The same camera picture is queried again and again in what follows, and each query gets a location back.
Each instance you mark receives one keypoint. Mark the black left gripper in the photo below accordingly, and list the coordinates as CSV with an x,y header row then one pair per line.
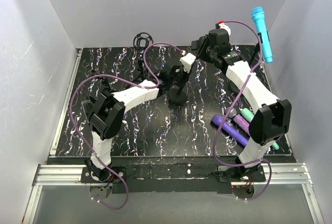
x,y
185,76

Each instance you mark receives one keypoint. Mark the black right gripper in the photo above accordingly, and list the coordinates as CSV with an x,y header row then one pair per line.
x,y
199,53

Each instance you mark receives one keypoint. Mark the black round base stand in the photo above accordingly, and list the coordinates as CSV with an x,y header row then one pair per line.
x,y
232,87
176,94

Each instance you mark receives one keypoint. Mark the purple glitter silver mesh microphone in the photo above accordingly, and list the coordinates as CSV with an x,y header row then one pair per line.
x,y
239,120

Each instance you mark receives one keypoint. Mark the mint green microphone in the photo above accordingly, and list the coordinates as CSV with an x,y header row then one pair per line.
x,y
248,116

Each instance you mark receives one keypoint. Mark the purple foam head microphone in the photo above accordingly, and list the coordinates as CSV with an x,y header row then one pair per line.
x,y
217,120

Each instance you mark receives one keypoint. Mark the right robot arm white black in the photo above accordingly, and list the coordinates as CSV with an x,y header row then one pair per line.
x,y
271,115

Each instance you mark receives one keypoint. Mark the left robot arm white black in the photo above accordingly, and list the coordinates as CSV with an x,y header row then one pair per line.
x,y
105,113

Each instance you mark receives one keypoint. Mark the bright blue microphone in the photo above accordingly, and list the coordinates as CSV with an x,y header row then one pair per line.
x,y
258,16

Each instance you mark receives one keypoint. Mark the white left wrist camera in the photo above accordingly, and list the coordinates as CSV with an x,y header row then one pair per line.
x,y
187,62

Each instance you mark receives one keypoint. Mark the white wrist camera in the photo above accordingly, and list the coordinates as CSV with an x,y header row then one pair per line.
x,y
187,62
221,25

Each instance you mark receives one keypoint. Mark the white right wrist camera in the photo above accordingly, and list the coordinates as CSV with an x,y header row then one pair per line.
x,y
221,25

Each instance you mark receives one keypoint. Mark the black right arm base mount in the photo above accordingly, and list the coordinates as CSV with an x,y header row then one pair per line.
x,y
237,174

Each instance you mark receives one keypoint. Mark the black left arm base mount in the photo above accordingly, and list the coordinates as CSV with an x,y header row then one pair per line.
x,y
103,176

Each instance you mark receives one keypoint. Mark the aluminium frame rail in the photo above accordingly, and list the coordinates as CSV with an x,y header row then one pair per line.
x,y
58,195

